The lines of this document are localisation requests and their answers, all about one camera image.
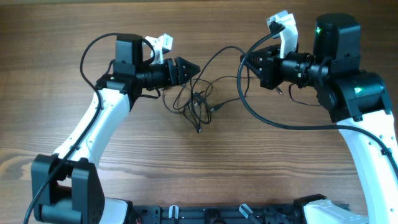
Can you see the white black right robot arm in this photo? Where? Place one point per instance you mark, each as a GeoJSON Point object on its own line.
{"type": "Point", "coordinates": [358, 103]}

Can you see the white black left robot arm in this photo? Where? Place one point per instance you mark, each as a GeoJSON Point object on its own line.
{"type": "Point", "coordinates": [65, 185]}

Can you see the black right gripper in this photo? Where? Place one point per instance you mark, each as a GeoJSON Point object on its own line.
{"type": "Point", "coordinates": [272, 60]}

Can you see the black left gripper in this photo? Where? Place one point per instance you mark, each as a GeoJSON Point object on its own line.
{"type": "Point", "coordinates": [178, 71]}

